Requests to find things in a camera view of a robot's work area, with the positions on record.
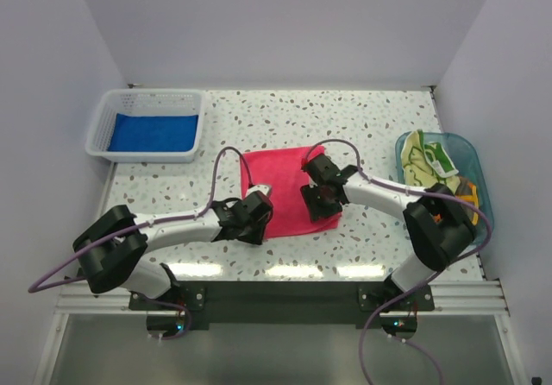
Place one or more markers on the aluminium rail frame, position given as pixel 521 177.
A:
pixel 466 339

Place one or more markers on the yellow green patterned towel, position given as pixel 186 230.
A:
pixel 428 163

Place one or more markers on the blue folded towel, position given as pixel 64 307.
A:
pixel 154 134

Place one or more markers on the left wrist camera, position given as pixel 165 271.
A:
pixel 265 189

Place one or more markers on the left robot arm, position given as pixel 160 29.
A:
pixel 111 251

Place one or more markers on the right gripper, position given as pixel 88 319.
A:
pixel 315 210

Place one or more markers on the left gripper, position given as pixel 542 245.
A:
pixel 256 237

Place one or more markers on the white plastic basket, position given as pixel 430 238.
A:
pixel 139 102

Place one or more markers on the pink towel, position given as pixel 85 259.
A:
pixel 281 170

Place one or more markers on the teal plastic tub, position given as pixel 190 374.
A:
pixel 464 156

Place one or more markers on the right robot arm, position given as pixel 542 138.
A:
pixel 437 224

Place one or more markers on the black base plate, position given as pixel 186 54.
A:
pixel 279 302

